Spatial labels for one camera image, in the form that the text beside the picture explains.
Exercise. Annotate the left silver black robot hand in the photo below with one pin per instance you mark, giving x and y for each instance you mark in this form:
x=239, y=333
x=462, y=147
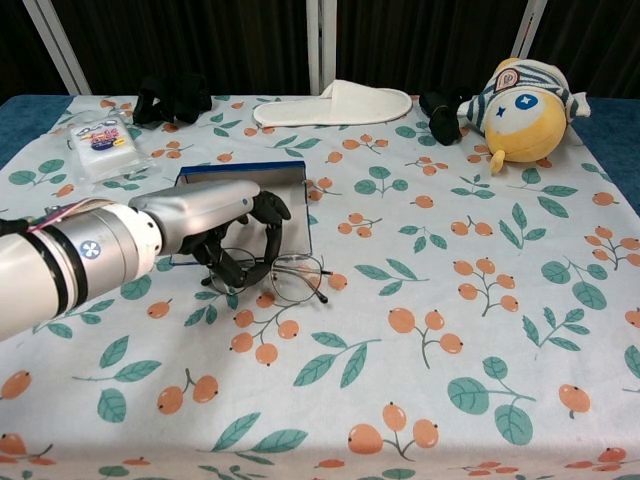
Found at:
x=210, y=205

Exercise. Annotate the blue grey box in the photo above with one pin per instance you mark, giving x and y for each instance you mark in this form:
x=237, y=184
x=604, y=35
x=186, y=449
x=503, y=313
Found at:
x=298, y=225

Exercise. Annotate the metal frame eyeglasses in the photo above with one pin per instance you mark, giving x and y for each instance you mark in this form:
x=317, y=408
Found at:
x=322, y=298

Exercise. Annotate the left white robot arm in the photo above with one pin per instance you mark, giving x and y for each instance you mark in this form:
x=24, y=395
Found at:
x=50, y=270

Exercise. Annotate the large black hair scrunchie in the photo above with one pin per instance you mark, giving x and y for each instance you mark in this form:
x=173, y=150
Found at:
x=190, y=97

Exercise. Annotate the packaged white sponge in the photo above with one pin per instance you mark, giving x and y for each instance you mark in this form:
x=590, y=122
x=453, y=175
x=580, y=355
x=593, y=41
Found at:
x=105, y=155

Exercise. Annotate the black pleated curtain panel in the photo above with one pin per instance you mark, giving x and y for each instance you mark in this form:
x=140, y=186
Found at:
x=425, y=40
x=600, y=40
x=20, y=50
x=200, y=40

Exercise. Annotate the white disposable slipper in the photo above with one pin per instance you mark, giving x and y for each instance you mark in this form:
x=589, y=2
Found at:
x=345, y=102

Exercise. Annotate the blue table cover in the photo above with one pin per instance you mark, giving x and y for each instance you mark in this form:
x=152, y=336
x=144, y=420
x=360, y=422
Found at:
x=30, y=120

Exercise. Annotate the orange fruit print tablecloth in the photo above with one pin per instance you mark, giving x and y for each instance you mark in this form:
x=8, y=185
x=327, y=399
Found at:
x=400, y=280

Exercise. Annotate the yellow plush toy striped hat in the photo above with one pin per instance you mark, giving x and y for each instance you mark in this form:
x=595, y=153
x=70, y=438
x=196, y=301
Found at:
x=525, y=130

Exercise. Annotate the white partition post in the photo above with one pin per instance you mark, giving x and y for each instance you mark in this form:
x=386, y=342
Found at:
x=320, y=45
x=60, y=45
x=527, y=30

